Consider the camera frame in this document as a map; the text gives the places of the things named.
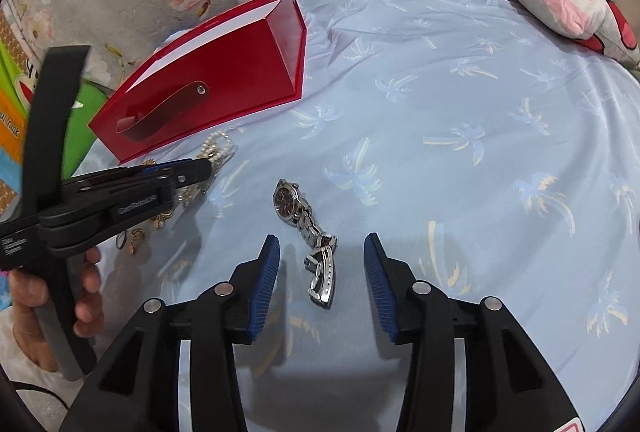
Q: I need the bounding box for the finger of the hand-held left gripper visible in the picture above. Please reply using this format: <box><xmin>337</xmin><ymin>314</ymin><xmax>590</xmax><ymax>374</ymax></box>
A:
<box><xmin>62</xmin><ymin>158</ymin><xmax>213</xmax><ymax>195</ymax></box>
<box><xmin>100</xmin><ymin>185</ymin><xmax>189</xmax><ymax>239</ymax></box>

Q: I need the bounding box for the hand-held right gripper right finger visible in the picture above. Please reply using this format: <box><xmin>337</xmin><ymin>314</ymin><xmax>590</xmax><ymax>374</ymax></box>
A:
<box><xmin>363</xmin><ymin>232</ymin><xmax>591</xmax><ymax>432</ymax></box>

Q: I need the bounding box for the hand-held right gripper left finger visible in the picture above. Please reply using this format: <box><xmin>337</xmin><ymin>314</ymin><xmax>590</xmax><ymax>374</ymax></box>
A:
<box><xmin>59</xmin><ymin>234</ymin><xmax>281</xmax><ymax>432</ymax></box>

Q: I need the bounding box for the gold hoop earring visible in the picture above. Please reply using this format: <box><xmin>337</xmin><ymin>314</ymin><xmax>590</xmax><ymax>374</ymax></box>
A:
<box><xmin>116</xmin><ymin>230</ymin><xmax>149</xmax><ymax>257</ymax></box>

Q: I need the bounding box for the pearl bracelet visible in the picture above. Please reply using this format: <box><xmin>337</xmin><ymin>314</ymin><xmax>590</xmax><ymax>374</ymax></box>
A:
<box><xmin>176</xmin><ymin>132</ymin><xmax>237</xmax><ymax>209</ymax></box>

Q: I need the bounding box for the silver wristwatch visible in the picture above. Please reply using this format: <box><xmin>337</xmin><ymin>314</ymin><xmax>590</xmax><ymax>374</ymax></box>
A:
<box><xmin>272</xmin><ymin>179</ymin><xmax>339</xmax><ymax>310</ymax></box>

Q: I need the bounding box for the red cardboard box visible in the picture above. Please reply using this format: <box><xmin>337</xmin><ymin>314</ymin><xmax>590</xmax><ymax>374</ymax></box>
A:
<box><xmin>88</xmin><ymin>0</ymin><xmax>307</xmax><ymax>163</ymax></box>

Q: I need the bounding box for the person's left forearm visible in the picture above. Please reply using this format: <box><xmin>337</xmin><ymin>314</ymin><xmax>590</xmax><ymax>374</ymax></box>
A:
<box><xmin>0</xmin><ymin>307</ymin><xmax>83</xmax><ymax>432</ymax></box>

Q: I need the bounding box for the person's left hand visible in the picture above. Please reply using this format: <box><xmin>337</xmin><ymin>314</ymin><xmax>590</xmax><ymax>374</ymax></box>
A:
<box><xmin>9</xmin><ymin>246</ymin><xmax>104</xmax><ymax>372</ymax></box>

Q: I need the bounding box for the colourful cartoon printed cloth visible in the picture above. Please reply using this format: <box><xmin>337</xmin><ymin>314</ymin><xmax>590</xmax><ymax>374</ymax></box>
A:
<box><xmin>0</xmin><ymin>6</ymin><xmax>47</xmax><ymax>225</ymax></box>

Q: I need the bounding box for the black cable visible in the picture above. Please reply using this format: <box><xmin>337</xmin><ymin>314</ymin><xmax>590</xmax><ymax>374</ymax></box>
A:
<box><xmin>9</xmin><ymin>381</ymin><xmax>72</xmax><ymax>413</ymax></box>

